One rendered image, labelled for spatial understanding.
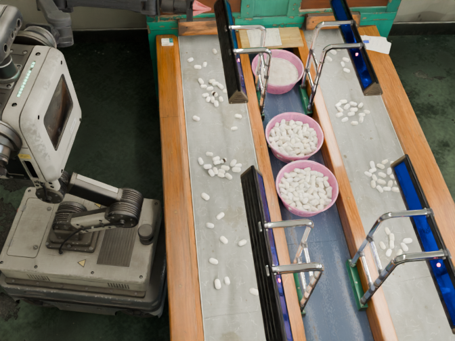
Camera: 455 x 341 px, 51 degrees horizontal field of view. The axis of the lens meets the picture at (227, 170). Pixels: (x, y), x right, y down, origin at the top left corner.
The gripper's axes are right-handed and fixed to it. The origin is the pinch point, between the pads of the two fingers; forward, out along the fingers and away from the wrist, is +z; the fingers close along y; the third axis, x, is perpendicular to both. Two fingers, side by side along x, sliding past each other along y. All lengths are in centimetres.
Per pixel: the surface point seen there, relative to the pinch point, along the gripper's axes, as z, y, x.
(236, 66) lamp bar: 13.2, 16.1, 19.8
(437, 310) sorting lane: 94, 78, 86
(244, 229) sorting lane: 21, 69, 59
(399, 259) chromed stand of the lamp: 68, 42, 96
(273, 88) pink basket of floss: 33, 43, -18
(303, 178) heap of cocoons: 46, 60, 33
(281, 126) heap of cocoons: 36, 50, 7
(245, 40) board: 17, 29, -43
